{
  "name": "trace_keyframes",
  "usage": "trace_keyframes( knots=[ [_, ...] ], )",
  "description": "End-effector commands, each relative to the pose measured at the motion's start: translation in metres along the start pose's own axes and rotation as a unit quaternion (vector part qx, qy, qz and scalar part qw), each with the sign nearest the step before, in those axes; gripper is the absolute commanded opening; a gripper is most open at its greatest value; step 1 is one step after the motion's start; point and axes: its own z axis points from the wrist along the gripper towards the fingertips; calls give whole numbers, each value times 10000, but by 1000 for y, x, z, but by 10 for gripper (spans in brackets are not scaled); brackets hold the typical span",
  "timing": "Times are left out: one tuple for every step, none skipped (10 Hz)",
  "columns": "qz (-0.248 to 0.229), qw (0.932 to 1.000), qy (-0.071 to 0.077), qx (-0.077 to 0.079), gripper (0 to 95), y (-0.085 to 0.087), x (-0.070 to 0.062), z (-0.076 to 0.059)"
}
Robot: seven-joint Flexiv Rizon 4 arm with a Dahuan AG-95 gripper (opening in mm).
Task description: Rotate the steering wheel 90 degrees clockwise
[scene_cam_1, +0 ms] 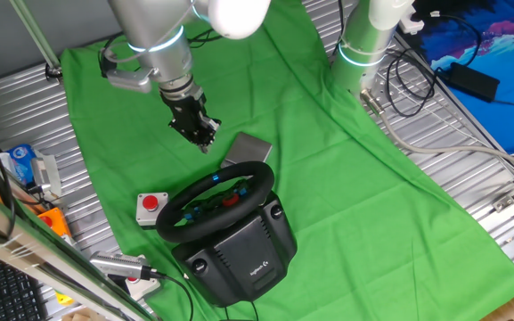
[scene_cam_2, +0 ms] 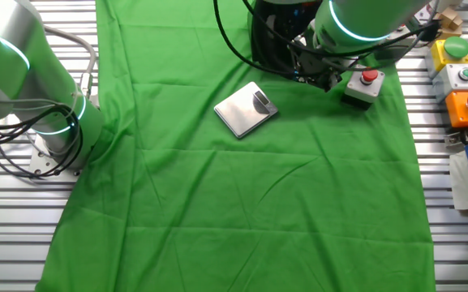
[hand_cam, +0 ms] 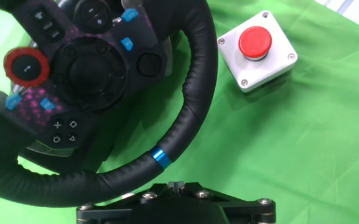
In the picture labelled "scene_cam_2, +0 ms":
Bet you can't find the silver digital scale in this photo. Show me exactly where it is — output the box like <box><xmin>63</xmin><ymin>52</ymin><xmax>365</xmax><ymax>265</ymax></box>
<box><xmin>213</xmin><ymin>81</ymin><xmax>279</xmax><ymax>140</ymax></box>

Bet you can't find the yellow box green button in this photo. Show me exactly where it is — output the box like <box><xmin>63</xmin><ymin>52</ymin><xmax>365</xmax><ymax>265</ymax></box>
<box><xmin>425</xmin><ymin>36</ymin><xmax>468</xmax><ymax>80</ymax></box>

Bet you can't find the grey box small red button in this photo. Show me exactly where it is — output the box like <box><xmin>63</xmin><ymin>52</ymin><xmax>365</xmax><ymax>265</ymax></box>
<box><xmin>373</xmin><ymin>24</ymin><xmax>419</xmax><ymax>62</ymax></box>

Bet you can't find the green cloth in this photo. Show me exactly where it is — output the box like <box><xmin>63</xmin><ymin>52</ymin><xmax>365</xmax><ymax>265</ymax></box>
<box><xmin>34</xmin><ymin>0</ymin><xmax>437</xmax><ymax>292</ymax></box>

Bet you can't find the orange box red button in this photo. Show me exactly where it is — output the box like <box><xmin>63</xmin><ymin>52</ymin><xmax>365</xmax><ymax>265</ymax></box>
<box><xmin>444</xmin><ymin>89</ymin><xmax>468</xmax><ymax>129</ymax></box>

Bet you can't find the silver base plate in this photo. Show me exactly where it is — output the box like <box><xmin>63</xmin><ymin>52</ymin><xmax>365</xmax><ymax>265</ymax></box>
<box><xmin>28</xmin><ymin>133</ymin><xmax>83</xmax><ymax>183</ymax></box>

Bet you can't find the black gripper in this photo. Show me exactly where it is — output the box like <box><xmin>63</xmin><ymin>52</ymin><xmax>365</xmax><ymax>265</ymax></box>
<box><xmin>293</xmin><ymin>48</ymin><xmax>342</xmax><ymax>92</ymax></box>

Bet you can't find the silver mount bracket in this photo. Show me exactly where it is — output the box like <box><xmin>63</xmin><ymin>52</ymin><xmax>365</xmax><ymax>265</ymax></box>
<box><xmin>444</xmin><ymin>121</ymin><xmax>468</xmax><ymax>153</ymax></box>

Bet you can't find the thick grey cable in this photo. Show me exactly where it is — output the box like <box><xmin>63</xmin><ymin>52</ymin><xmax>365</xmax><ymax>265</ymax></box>
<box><xmin>41</xmin><ymin>24</ymin><xmax>97</xmax><ymax>101</ymax></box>

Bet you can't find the black cable bundle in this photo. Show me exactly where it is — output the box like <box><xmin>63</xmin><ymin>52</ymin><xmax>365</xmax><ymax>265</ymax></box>
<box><xmin>0</xmin><ymin>101</ymin><xmax>84</xmax><ymax>179</ymax></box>

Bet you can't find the grey box red mushroom button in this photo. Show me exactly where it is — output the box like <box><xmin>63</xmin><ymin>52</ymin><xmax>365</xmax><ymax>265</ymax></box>
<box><xmin>341</xmin><ymin>64</ymin><xmax>386</xmax><ymax>111</ymax></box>

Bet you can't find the grey box green button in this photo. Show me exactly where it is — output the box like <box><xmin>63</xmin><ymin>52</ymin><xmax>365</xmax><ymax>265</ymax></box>
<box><xmin>432</xmin><ymin>62</ymin><xmax>468</xmax><ymax>105</ymax></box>

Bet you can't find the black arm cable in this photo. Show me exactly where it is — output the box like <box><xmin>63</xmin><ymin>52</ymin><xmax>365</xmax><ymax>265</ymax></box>
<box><xmin>213</xmin><ymin>0</ymin><xmax>437</xmax><ymax>78</ymax></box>

